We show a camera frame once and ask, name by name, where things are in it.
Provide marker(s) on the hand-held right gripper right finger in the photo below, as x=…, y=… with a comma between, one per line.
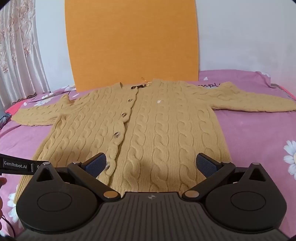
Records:
x=205, y=165

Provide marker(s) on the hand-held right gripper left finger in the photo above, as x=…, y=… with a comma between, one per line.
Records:
x=96, y=165

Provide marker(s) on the person's left hand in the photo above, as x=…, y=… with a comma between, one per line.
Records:
x=2, y=181

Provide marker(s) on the grey object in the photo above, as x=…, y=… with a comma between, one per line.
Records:
x=3, y=121

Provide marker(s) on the pink floral bedsheet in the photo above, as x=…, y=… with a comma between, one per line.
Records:
x=254, y=136

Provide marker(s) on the cream patterned curtain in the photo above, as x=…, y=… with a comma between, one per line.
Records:
x=18, y=51

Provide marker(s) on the orange cloth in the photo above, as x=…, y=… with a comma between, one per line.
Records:
x=131, y=39

